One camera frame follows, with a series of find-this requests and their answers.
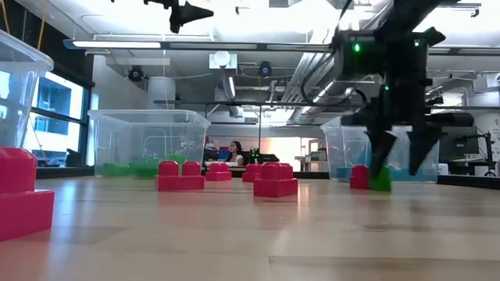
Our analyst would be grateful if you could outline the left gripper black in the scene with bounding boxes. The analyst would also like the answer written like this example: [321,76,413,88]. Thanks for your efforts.
[110,0,216,34]

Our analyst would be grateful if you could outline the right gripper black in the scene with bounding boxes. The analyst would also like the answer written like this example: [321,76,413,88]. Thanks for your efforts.
[341,37,476,179]

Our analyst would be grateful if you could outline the blue toy building block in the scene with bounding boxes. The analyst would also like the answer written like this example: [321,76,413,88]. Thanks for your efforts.
[389,167,427,183]
[335,166,352,183]

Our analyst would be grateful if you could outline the large green building block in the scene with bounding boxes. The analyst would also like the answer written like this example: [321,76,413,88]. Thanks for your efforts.
[128,161,160,180]

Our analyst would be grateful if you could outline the window with dark frame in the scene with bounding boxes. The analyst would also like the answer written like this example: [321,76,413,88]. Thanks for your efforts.
[21,69,93,167]

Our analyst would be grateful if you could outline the clear plastic bin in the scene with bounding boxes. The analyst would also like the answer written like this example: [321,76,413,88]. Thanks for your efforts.
[87,108,212,181]
[0,29,55,157]
[320,114,447,183]

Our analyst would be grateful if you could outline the white round ceiling lamp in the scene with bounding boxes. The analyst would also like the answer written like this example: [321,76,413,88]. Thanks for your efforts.
[209,50,238,71]

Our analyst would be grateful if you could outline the black round ceiling device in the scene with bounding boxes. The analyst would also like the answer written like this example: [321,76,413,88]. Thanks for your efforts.
[257,60,273,78]
[127,65,146,84]

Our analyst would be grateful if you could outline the black ceiling track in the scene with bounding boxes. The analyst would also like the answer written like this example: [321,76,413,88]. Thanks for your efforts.
[437,1,482,19]

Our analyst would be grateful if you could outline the black device with green light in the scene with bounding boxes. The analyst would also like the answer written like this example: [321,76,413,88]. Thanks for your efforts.
[248,146,280,165]

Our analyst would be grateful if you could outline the red toy building block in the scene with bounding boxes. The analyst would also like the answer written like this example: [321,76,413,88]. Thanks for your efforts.
[348,164,371,190]
[205,162,233,183]
[253,162,299,198]
[241,163,263,183]
[0,147,56,244]

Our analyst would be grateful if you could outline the black horizontal bar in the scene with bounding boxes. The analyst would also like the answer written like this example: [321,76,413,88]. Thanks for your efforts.
[152,99,500,112]

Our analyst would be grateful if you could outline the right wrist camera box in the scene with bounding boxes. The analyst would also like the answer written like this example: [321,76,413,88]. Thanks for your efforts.
[334,30,388,80]

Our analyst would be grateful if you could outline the white cylinder tank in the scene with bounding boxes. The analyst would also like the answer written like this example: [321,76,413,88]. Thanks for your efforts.
[147,76,177,111]

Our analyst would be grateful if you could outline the white background desk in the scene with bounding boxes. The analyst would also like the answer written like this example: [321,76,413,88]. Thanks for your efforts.
[295,147,330,173]

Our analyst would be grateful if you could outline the black computer monitor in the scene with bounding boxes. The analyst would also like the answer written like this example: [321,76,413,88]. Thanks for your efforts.
[441,125,480,164]

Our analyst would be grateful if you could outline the long ceiling light bar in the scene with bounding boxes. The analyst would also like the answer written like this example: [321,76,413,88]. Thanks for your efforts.
[62,37,500,55]

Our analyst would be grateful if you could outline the seated person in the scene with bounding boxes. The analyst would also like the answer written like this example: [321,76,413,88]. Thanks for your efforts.
[227,140,245,167]

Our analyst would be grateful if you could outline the thin black vertical pole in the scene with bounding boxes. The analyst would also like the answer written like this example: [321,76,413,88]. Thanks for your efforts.
[257,104,263,154]

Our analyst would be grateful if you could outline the yellow strap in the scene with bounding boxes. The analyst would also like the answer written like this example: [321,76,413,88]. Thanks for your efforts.
[37,0,48,52]
[0,0,11,36]

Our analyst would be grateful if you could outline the red two-stud building block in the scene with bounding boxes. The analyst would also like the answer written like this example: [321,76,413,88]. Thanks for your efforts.
[157,160,206,193]

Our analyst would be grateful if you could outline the dark background object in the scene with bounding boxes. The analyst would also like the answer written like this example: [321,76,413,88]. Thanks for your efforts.
[65,148,82,166]

